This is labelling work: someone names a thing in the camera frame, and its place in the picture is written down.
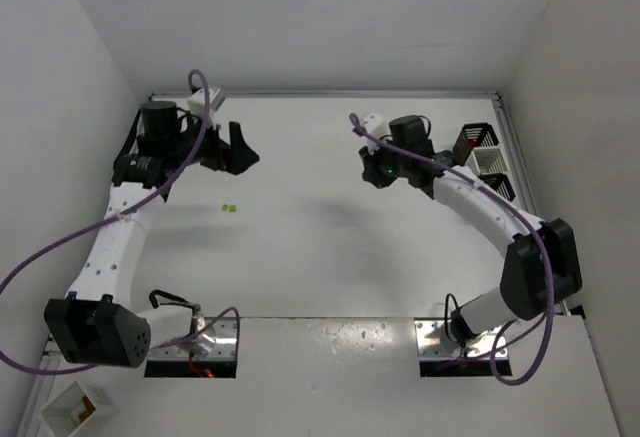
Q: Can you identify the far black slatted container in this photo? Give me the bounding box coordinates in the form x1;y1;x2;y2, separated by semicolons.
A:
452;122;499;165

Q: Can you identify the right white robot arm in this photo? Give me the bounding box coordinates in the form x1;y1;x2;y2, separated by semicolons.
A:
349;114;583;346

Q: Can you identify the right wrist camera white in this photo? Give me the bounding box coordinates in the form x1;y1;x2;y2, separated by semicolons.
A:
358;113;389;155

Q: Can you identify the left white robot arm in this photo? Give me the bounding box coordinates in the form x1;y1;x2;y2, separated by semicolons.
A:
44;100;259;368

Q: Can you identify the white slatted container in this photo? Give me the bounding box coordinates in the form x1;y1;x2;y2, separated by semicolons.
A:
465;146;509;176
39;381;119;437

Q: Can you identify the near black slatted container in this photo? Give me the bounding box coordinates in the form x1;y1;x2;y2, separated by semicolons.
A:
479;172;516;202

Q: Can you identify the metal base plate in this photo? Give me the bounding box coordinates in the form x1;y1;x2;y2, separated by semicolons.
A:
414;319;506;362
148;318;238;363

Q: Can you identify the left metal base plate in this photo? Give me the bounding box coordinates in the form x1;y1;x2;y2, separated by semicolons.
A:
148;318;238;363

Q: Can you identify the black slatted container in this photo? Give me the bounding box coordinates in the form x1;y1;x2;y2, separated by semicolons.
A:
452;122;499;165
479;172;516;202

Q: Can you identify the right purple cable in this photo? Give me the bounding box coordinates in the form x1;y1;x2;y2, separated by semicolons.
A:
349;113;556;386

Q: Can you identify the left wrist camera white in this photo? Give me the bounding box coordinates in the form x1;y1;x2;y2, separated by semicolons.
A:
186;87;225;119

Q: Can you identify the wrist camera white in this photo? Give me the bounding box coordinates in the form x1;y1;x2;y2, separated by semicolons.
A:
358;113;389;155
186;87;225;119

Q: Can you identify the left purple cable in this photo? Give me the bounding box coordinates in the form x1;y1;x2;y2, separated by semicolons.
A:
0;69;241;374

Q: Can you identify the purple cable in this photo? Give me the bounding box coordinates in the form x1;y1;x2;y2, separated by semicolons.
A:
0;69;241;374
349;113;556;386

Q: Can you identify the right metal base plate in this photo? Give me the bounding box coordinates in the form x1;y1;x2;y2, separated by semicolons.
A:
414;319;506;362

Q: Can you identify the middle white slatted container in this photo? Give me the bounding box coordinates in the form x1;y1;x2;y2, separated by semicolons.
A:
465;146;509;176

